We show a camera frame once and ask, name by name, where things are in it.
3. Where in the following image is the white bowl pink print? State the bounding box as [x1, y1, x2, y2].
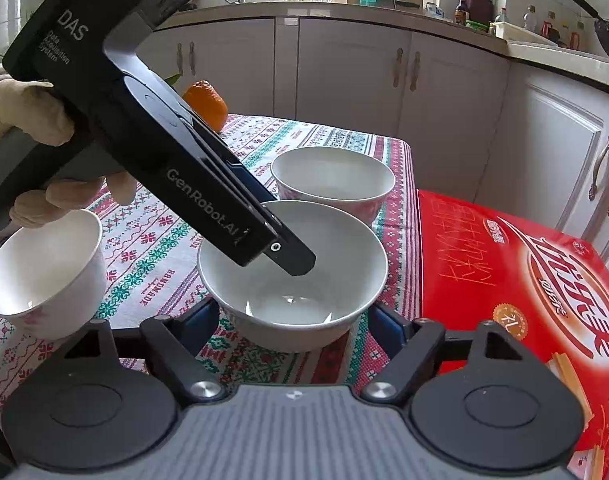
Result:
[270, 146, 396, 227]
[197, 200, 389, 353]
[0, 209, 108, 342]

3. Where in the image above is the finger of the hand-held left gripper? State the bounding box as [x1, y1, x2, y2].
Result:
[262, 205, 316, 277]
[232, 162, 278, 207]

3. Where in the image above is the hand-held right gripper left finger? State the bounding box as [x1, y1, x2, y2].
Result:
[64, 297, 226, 403]

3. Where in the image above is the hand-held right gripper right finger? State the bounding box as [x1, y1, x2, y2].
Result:
[360, 302, 530, 406]

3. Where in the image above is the white kitchen cabinet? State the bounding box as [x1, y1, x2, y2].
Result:
[134, 2, 609, 271]

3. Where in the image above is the bumpy orange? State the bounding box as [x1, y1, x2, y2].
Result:
[183, 80, 229, 134]

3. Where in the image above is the person's left hand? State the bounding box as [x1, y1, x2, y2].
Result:
[0, 62, 138, 229]

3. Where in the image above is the red gift box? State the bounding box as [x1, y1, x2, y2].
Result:
[417, 189, 609, 480]

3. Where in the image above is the white plastic tray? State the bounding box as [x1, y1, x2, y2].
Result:
[493, 20, 561, 47]

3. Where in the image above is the patterned tablecloth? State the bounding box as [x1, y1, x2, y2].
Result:
[0, 112, 422, 411]

